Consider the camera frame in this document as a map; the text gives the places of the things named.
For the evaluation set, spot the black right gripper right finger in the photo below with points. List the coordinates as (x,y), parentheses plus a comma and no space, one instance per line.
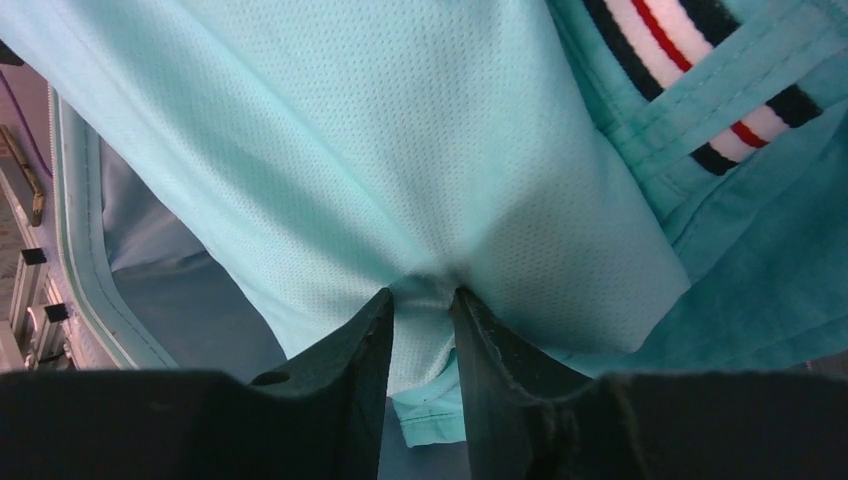
(527,416)

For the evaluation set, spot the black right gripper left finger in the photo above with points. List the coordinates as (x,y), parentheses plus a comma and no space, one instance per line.
(320,415)

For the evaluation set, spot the teal cloth bottom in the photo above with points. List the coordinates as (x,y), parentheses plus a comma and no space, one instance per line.
(732,118)

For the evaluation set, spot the light blue ribbed suitcase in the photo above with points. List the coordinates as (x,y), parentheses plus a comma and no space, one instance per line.
(148,296)

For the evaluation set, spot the teal cloth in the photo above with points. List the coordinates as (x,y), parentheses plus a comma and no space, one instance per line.
(732,118)
(322,150)

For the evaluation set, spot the teal cloth top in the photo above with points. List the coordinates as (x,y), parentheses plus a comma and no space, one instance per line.
(322,150)

